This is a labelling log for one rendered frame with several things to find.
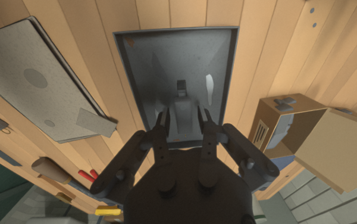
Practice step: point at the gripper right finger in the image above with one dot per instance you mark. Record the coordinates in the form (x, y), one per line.
(251, 156)

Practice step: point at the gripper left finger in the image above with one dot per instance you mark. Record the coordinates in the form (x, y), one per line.
(122, 164)

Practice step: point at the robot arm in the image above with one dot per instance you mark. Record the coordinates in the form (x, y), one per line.
(259, 212)

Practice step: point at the grey mould block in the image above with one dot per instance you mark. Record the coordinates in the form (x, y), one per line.
(281, 131)

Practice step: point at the grey clamp lever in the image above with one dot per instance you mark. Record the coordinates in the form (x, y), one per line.
(284, 104)

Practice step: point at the brown caster body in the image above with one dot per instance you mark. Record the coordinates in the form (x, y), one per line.
(304, 109)

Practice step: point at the pale lead splash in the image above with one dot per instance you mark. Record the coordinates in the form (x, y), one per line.
(209, 89)

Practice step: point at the grey rest bar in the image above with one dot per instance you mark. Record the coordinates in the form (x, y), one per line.
(182, 111)

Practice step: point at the grey metal tray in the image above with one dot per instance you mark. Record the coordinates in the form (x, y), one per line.
(173, 58)

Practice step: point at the yellow block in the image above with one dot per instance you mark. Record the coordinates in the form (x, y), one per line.
(108, 210)

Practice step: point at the small grey card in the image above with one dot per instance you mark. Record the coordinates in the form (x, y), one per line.
(96, 123)

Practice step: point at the grey speckled slab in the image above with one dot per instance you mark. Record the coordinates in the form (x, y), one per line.
(41, 83)

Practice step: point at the blue-grey base plate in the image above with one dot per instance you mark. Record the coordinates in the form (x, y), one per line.
(281, 162)

